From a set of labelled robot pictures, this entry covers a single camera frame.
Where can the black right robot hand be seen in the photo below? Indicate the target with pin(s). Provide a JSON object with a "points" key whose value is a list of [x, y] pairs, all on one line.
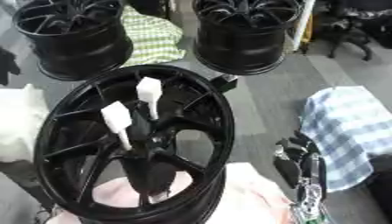
{"points": [[292, 163]]}

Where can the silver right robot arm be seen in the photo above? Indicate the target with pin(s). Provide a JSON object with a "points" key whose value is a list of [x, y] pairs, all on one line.
{"points": [[310, 204]]}

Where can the black spoked wheel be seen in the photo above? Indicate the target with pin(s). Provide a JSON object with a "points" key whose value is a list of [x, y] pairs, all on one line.
{"points": [[168, 163]]}

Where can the black wheel rim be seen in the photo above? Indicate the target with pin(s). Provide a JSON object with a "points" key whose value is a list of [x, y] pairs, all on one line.
{"points": [[76, 40], [245, 38]]}

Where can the white pin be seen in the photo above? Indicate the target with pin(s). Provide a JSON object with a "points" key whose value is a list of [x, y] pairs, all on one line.
{"points": [[117, 119], [149, 93]]}

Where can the pink cloth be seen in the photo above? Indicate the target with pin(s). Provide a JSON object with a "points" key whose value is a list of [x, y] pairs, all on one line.
{"points": [[245, 198]]}

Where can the blue white checked cloth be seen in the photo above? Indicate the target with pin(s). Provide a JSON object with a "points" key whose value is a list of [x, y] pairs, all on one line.
{"points": [[347, 131]]}

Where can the small black box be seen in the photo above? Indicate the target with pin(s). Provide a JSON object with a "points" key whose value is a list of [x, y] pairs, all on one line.
{"points": [[224, 81]]}

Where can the black chair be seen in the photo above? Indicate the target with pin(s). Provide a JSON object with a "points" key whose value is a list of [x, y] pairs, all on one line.
{"points": [[349, 32]]}

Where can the green white checked cloth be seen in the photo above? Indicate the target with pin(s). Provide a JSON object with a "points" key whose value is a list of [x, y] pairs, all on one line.
{"points": [[150, 38]]}

